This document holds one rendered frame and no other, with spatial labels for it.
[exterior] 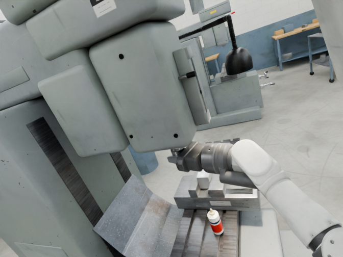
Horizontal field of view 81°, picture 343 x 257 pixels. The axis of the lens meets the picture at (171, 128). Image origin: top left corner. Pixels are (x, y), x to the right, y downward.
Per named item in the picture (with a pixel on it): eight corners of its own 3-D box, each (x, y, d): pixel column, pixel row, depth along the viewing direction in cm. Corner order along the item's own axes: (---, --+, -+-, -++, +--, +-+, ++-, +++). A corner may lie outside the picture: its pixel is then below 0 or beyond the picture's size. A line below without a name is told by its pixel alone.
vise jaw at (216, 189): (228, 173, 91) (226, 165, 90) (225, 197, 79) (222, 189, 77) (216, 173, 94) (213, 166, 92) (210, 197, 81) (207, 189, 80)
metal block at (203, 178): (214, 178, 90) (210, 168, 88) (211, 188, 85) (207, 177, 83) (202, 179, 92) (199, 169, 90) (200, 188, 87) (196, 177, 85)
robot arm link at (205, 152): (193, 133, 67) (226, 133, 59) (201, 157, 70) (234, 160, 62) (171, 155, 59) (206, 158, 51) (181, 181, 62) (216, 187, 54)
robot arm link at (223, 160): (219, 136, 56) (261, 136, 48) (233, 156, 62) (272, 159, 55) (206, 173, 51) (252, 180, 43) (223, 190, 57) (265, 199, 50)
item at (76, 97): (156, 118, 77) (129, 49, 68) (125, 153, 57) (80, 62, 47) (117, 126, 85) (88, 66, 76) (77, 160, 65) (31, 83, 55)
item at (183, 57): (211, 118, 59) (190, 45, 52) (209, 123, 56) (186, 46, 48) (198, 120, 61) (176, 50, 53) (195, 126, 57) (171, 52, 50)
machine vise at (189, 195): (260, 184, 88) (255, 163, 84) (261, 211, 76) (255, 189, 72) (187, 185, 104) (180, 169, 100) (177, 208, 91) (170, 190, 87)
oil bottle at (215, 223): (224, 225, 76) (217, 204, 72) (223, 235, 72) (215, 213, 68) (213, 225, 77) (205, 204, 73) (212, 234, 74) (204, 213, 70)
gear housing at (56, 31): (188, 13, 57) (177, -27, 54) (157, 9, 37) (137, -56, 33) (100, 51, 71) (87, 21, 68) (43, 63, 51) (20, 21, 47)
